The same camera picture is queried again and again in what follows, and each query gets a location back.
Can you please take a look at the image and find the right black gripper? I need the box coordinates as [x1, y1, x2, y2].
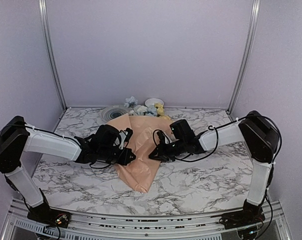
[148, 138, 186, 162]

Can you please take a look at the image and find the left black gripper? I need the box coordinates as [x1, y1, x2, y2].
[98, 146, 136, 166]

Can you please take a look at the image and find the peach wrapping paper sheet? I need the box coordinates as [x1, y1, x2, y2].
[107, 114, 173, 193]

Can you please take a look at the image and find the white fake rose stem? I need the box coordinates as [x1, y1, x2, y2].
[133, 105, 148, 116]

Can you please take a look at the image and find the yellow fake flower stem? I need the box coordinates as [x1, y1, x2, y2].
[154, 103, 171, 120]

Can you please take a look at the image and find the blue fake flower stem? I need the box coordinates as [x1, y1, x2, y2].
[124, 96, 157, 117]

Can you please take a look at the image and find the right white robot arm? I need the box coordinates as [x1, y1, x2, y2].
[148, 110, 282, 224]

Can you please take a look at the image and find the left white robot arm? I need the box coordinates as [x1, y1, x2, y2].
[0, 115, 136, 223]

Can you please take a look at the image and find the grey striped plate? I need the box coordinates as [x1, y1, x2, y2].
[100, 105, 129, 123]

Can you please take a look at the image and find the orange and white bowl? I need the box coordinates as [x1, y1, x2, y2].
[144, 98, 164, 107]

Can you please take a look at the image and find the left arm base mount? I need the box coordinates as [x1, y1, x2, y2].
[27, 202, 71, 228]

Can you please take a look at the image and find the left aluminium corner post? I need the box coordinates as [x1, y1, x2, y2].
[38, 0, 67, 111]

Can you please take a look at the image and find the aluminium corner post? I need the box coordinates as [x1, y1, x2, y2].
[227, 0, 261, 114]
[38, 0, 67, 111]

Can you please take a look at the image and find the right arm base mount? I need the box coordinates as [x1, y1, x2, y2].
[219, 200, 266, 230]

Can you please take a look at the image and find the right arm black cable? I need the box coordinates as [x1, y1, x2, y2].
[152, 112, 283, 163]

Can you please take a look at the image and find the aluminium front rail frame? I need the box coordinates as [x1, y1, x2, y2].
[0, 199, 292, 240]

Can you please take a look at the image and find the right aluminium corner post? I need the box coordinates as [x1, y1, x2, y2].
[227, 0, 261, 114]

